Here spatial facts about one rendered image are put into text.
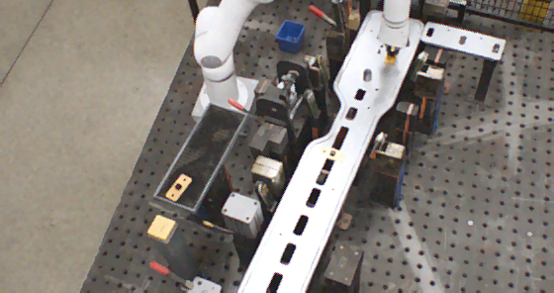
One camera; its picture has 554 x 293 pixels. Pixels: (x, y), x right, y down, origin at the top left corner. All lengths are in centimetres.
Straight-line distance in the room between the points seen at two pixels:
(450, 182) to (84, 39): 251
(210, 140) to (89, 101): 185
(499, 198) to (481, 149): 21
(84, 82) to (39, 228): 92
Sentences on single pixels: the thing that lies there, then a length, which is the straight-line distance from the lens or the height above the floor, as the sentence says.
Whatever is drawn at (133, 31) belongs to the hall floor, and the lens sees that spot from 401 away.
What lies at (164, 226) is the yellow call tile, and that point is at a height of 116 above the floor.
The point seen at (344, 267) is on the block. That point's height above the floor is 103.
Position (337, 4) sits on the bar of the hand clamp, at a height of 121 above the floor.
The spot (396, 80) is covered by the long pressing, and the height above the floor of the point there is 100.
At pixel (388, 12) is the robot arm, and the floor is 125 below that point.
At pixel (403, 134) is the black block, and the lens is 231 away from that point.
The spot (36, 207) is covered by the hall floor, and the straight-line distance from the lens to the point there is 348.
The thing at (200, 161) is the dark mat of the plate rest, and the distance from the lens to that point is 193.
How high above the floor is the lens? 278
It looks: 56 degrees down
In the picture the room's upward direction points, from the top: 9 degrees counter-clockwise
